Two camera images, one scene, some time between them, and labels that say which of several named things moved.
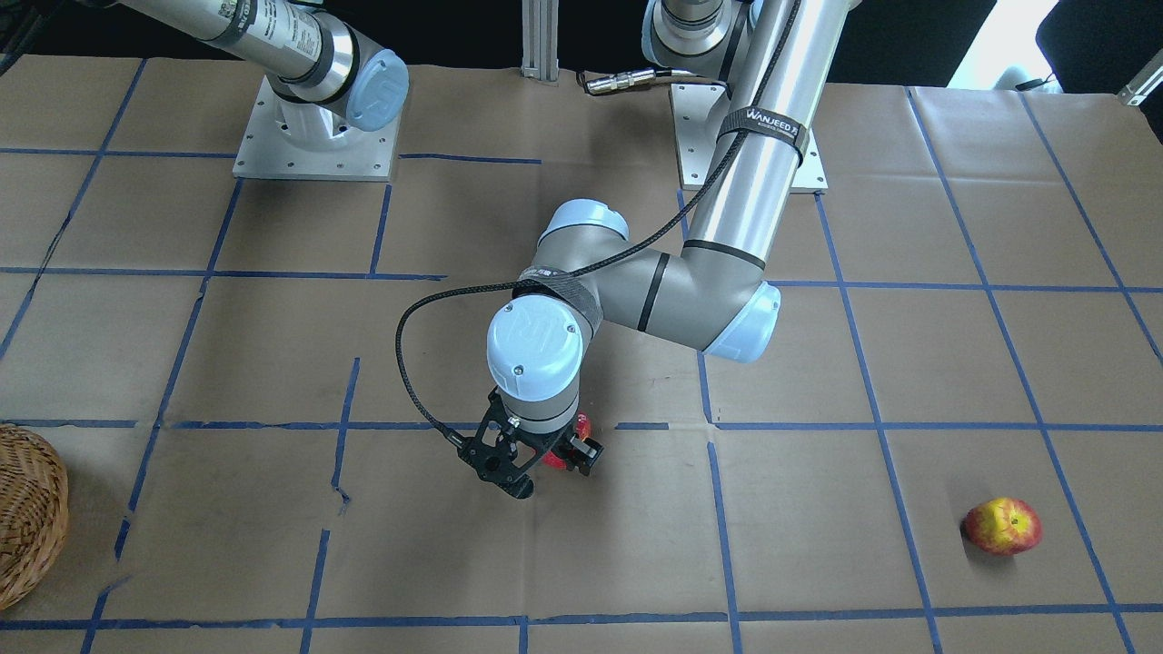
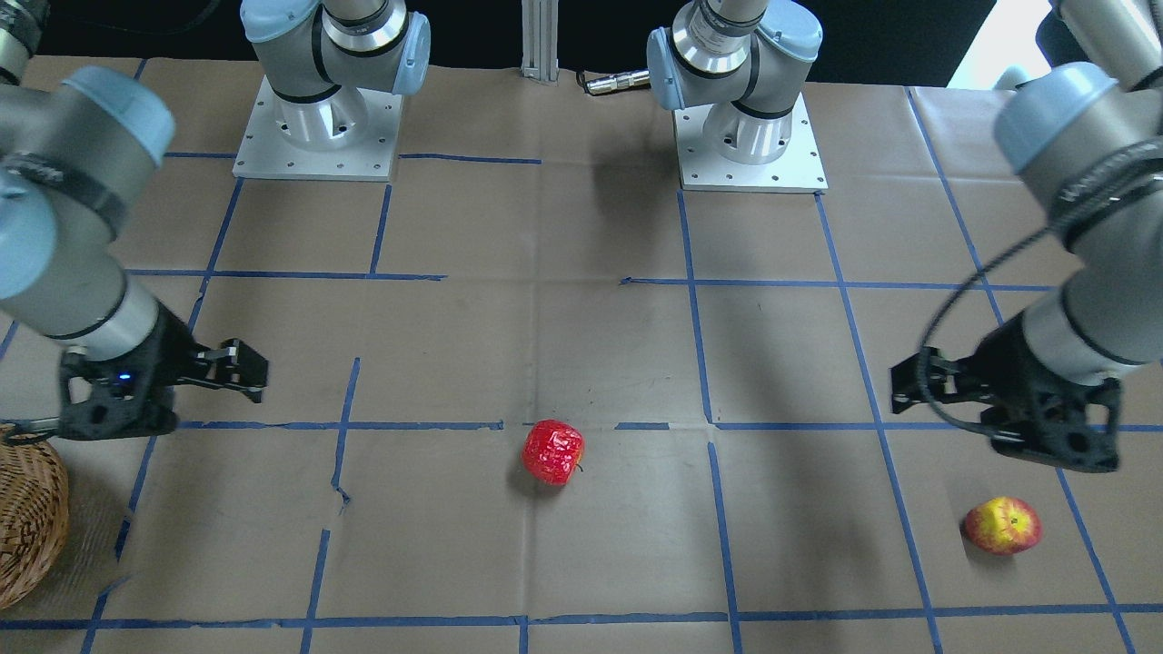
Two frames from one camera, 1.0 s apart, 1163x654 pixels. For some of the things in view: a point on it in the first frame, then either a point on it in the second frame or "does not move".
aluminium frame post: [540, 39] does not move
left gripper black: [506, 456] -> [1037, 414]
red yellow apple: [1001, 526] does not move
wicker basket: [34, 511] does not move
